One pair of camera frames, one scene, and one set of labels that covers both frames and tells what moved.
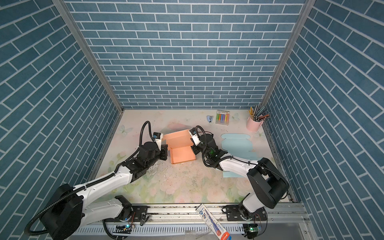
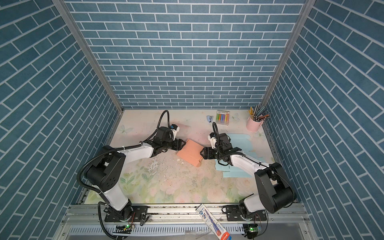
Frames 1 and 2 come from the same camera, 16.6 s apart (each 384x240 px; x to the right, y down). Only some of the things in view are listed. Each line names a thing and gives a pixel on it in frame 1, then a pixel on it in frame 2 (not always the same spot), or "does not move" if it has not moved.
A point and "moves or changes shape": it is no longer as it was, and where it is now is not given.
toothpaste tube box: x=221 y=233 does not move
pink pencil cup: x=252 y=125 does not move
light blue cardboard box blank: x=238 y=145 does not move
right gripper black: x=194 y=147 to x=206 y=152
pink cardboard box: x=180 y=143 moves or changes shape
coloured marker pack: x=222 y=117 does not move
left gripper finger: x=164 y=153 to x=180 y=143
